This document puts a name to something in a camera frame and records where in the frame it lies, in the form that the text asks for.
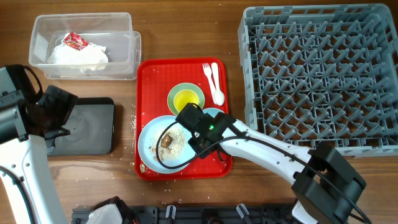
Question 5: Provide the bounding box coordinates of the clear plastic waste bin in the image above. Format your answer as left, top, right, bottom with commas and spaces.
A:
29, 12, 141, 80

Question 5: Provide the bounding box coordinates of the light blue plate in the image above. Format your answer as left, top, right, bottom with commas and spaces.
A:
137, 115, 196, 174

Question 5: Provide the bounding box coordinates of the grey dishwasher rack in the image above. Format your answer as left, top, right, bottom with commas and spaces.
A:
238, 4, 397, 157

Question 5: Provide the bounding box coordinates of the white plastic fork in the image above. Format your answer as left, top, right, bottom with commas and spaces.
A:
202, 63, 216, 96

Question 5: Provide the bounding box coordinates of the white napkin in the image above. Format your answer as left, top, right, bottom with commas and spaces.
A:
47, 43, 109, 72

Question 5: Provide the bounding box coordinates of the light blue bowl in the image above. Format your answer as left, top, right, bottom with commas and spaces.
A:
202, 108, 224, 118

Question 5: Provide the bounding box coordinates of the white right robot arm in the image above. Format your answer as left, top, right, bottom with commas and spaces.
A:
177, 109, 370, 223

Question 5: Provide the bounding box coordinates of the black plastic bin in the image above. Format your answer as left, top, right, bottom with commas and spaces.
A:
47, 97, 115, 156

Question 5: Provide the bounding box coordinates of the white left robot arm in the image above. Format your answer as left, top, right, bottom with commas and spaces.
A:
1, 85, 78, 223

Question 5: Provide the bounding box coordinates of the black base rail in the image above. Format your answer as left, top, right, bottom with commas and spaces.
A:
72, 204, 298, 224

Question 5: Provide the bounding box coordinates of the red snack wrapper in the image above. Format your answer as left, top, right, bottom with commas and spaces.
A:
63, 32, 89, 50

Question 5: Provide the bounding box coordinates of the yellow cup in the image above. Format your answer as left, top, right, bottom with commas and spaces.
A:
174, 90, 200, 112

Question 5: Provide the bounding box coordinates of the nut shell scrap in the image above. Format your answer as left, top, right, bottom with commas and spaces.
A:
139, 164, 146, 173

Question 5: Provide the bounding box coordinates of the green bowl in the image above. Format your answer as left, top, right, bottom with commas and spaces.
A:
167, 83, 205, 115

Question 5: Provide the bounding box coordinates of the red serving tray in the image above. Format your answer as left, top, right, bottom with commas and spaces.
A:
134, 57, 233, 181

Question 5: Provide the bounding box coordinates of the white plastic spoon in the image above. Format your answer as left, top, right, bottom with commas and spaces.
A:
211, 62, 225, 106

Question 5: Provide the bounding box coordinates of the brown food scrap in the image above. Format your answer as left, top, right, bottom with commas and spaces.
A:
160, 133, 174, 148

